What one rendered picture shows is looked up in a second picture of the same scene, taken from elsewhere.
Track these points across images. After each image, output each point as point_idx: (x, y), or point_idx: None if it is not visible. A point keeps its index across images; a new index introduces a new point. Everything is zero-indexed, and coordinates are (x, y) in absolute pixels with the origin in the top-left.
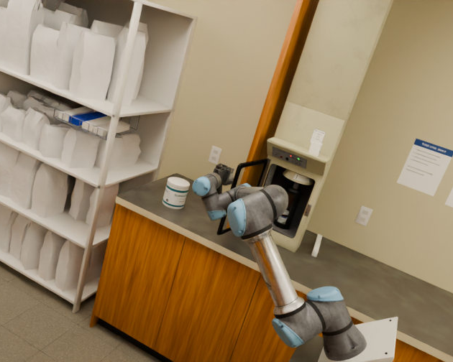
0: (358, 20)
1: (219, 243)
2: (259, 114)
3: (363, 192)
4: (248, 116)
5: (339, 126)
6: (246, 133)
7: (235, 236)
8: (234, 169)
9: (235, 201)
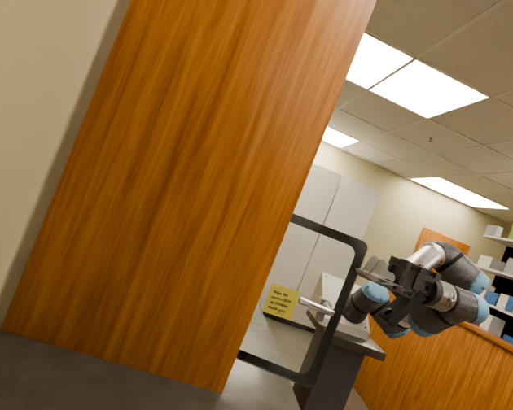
0: None
1: (291, 399)
2: (41, 14)
3: None
4: (0, 11)
5: None
6: None
7: (235, 375)
8: (374, 256)
9: (485, 276)
